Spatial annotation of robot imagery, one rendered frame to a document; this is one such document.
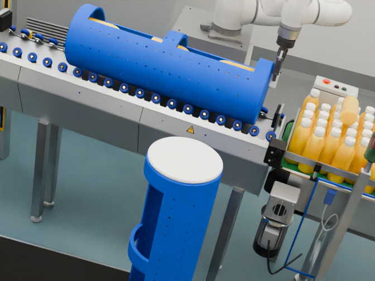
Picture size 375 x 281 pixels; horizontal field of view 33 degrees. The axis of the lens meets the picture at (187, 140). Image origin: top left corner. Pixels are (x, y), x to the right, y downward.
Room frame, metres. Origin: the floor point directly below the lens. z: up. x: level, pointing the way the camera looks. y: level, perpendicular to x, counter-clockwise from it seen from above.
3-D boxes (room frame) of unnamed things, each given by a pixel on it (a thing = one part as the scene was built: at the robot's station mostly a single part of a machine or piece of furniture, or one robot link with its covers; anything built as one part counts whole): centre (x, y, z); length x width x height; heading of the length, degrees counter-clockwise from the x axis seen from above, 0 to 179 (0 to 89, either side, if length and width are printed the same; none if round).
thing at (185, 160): (1.91, -0.01, 1.03); 0.28 x 0.28 x 0.01
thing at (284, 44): (2.45, -0.30, 1.32); 0.08 x 0.07 x 0.09; 170
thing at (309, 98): (2.56, -0.50, 0.99); 0.07 x 0.07 x 0.19
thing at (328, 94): (2.67, -0.61, 1.05); 0.20 x 0.10 x 0.10; 80
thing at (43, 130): (2.54, 0.69, 0.31); 0.06 x 0.06 x 0.63; 80
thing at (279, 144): (2.22, -0.36, 0.95); 0.10 x 0.07 x 0.10; 170
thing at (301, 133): (2.28, -0.45, 0.99); 0.07 x 0.07 x 0.19
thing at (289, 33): (2.45, -0.30, 1.39); 0.09 x 0.09 x 0.06
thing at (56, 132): (2.68, 0.66, 0.31); 0.06 x 0.06 x 0.63; 80
